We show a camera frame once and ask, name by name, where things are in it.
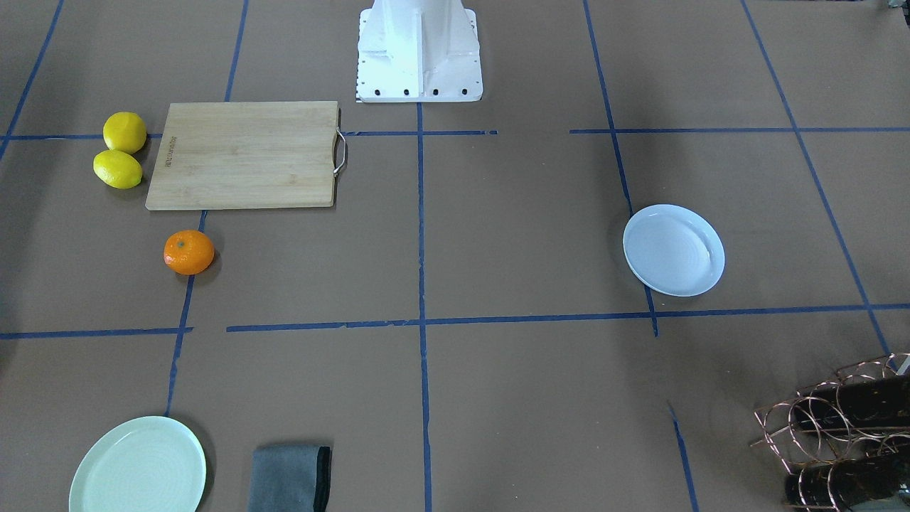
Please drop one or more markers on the orange fruit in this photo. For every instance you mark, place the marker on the orange fruit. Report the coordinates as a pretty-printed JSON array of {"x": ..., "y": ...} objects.
[{"x": 188, "y": 252}]

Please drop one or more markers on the light blue plate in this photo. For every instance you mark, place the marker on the light blue plate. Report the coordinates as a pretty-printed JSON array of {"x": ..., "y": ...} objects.
[{"x": 673, "y": 250}]

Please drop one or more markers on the light green plate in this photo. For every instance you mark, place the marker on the light green plate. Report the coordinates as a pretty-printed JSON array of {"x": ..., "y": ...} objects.
[{"x": 151, "y": 463}]

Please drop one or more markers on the wooden cutting board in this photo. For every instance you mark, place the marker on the wooden cutting board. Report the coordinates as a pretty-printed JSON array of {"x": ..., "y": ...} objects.
[{"x": 236, "y": 155}]

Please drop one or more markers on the folded grey cloth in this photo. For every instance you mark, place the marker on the folded grey cloth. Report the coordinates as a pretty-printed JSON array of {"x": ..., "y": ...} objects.
[{"x": 290, "y": 477}]

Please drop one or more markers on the lower yellow lemon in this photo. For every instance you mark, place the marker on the lower yellow lemon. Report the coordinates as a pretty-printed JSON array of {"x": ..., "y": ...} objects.
[{"x": 117, "y": 169}]

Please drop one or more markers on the yellow lemon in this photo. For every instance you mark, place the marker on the yellow lemon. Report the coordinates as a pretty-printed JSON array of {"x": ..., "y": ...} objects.
[
  {"x": 125, "y": 131},
  {"x": 117, "y": 169}
]

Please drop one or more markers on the upper yellow lemon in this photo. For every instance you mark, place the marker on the upper yellow lemon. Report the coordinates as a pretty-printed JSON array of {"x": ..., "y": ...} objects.
[{"x": 125, "y": 131}]

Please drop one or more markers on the lower dark wine bottle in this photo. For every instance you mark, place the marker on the lower dark wine bottle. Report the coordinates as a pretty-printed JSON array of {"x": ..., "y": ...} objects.
[{"x": 878, "y": 483}]

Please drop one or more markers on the dark wine bottle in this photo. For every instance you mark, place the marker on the dark wine bottle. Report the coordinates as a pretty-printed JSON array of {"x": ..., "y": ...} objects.
[
  {"x": 878, "y": 483},
  {"x": 873, "y": 406}
]

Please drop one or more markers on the upper dark wine bottle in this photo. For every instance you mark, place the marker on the upper dark wine bottle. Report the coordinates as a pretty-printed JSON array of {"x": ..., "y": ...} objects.
[{"x": 873, "y": 406}]

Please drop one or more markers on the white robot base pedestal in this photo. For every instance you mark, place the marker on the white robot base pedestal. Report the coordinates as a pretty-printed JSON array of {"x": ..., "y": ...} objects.
[{"x": 418, "y": 51}]

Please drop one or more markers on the copper wire bottle rack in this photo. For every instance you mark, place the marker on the copper wire bottle rack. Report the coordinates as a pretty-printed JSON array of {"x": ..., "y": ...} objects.
[{"x": 843, "y": 443}]

